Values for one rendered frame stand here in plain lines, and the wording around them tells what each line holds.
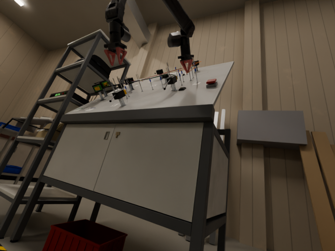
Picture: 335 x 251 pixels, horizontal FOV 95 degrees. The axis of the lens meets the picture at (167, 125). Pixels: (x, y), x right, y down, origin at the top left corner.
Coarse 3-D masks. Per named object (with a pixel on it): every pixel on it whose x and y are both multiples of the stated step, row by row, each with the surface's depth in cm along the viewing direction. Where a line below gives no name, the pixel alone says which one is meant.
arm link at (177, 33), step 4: (180, 28) 87; (188, 28) 81; (192, 28) 81; (172, 32) 85; (176, 32) 85; (180, 32) 86; (184, 32) 87; (188, 32) 82; (192, 32) 83; (168, 36) 86; (172, 36) 83; (176, 36) 84; (180, 36) 84; (188, 36) 84; (168, 40) 87; (172, 40) 84; (176, 40) 85; (180, 40) 86; (168, 44) 88; (172, 44) 86; (176, 44) 87
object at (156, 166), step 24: (120, 144) 86; (144, 144) 79; (168, 144) 72; (192, 144) 67; (120, 168) 79; (144, 168) 73; (168, 168) 67; (192, 168) 62; (120, 192) 73; (144, 192) 68; (168, 192) 63; (192, 192) 59; (192, 216) 56
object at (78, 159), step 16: (80, 128) 110; (96, 128) 102; (112, 128) 95; (64, 144) 111; (80, 144) 103; (96, 144) 95; (64, 160) 103; (80, 160) 96; (96, 160) 90; (48, 176) 104; (64, 176) 97; (80, 176) 90; (96, 176) 84
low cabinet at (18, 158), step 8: (0, 136) 280; (8, 136) 290; (0, 144) 283; (8, 144) 293; (24, 144) 316; (16, 152) 304; (24, 152) 316; (48, 152) 358; (0, 160) 284; (16, 160) 305; (24, 160) 317; (32, 160) 330; (40, 168) 344; (0, 176) 288; (8, 176) 299; (16, 176) 310; (24, 176) 318
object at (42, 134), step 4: (48, 124) 140; (60, 124) 134; (44, 128) 138; (48, 128) 135; (56, 128) 130; (60, 128) 132; (40, 132) 133; (44, 132) 131; (56, 132) 130; (36, 136) 133; (40, 136) 130; (44, 136) 128; (56, 136) 130
